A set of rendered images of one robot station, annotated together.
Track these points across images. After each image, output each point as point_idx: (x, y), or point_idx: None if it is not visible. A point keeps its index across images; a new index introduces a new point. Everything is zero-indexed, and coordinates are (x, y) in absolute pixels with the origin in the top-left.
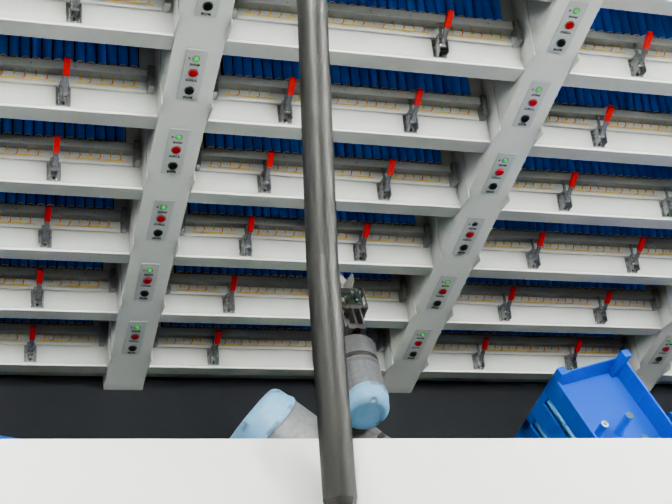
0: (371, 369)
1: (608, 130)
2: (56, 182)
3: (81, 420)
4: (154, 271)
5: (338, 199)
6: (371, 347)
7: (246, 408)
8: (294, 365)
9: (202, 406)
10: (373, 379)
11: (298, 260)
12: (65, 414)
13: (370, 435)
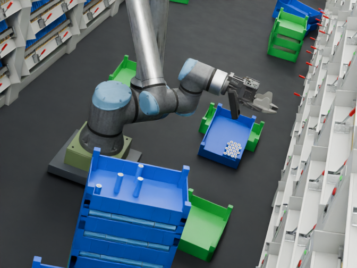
0: (204, 66)
1: (349, 134)
2: (332, 51)
3: (257, 182)
4: (305, 122)
5: (321, 108)
6: (218, 75)
7: (250, 234)
8: (268, 239)
9: (256, 220)
10: (197, 64)
11: (303, 148)
12: (262, 179)
13: (177, 90)
